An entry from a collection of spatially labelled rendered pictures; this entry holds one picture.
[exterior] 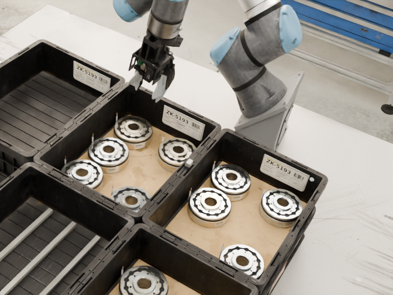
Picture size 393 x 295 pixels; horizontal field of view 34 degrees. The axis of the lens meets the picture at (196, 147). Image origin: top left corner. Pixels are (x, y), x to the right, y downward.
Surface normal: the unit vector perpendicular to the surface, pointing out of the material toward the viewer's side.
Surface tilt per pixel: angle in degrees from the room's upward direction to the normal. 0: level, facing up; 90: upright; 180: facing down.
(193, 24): 0
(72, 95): 0
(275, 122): 90
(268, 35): 74
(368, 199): 0
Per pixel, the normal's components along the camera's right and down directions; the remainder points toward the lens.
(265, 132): -0.37, 0.59
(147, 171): 0.14, -0.73
